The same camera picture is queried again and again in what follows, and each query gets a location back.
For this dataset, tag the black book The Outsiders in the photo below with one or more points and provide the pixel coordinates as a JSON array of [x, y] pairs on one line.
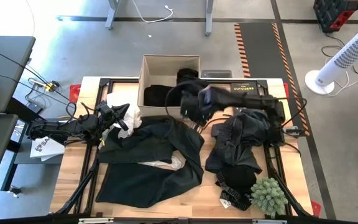
[[244, 87]]

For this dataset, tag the small green artificial plant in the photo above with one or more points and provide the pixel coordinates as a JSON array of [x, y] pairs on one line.
[[269, 196]]

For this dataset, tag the black aluminium table frame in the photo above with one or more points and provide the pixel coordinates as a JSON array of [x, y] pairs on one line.
[[103, 81]]

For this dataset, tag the gray desk leg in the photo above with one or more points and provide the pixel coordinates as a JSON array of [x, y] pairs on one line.
[[209, 17], [112, 14]]

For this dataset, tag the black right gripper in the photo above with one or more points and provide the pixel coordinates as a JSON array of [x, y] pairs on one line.
[[196, 104]]

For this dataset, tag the silver metal bracket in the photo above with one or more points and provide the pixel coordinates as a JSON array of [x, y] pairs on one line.
[[269, 221], [95, 220]]

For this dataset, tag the white paper bag with logo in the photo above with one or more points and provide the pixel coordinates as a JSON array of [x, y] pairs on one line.
[[45, 149]]

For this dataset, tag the large black garment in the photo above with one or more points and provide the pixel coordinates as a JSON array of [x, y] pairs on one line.
[[145, 186]]

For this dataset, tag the small black garment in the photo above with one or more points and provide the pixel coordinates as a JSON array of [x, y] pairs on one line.
[[186, 74]]

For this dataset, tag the black and red crate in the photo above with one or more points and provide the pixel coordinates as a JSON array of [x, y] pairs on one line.
[[334, 14]]

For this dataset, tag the dark denim jeans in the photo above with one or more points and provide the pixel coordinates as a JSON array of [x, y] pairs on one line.
[[238, 140]]

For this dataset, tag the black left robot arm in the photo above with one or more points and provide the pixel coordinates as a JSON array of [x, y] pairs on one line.
[[61, 127]]

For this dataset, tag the black desk stand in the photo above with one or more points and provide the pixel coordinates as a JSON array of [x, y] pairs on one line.
[[20, 109]]

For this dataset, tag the yellow tag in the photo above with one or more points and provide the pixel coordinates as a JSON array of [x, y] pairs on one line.
[[102, 142]]

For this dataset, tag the gray flat device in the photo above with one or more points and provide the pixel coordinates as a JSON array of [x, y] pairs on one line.
[[216, 74]]

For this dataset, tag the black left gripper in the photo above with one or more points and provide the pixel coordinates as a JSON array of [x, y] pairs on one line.
[[106, 112]]

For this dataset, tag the cardboard box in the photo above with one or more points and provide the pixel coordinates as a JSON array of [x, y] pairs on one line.
[[158, 67]]

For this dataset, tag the black shorts lettered waistband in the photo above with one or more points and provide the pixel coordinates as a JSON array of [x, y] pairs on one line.
[[232, 194]]

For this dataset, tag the black hazard striped floor mat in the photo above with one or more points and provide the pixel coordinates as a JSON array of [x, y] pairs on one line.
[[259, 46]]

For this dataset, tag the small white cloth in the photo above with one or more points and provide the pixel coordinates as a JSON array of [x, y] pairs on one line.
[[169, 163]]

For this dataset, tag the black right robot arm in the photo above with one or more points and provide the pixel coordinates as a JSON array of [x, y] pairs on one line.
[[253, 101]]

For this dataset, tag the white tower fan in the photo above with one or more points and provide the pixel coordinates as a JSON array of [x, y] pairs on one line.
[[340, 59]]

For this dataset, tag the large white garment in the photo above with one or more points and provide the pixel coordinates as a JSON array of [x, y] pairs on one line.
[[132, 115]]

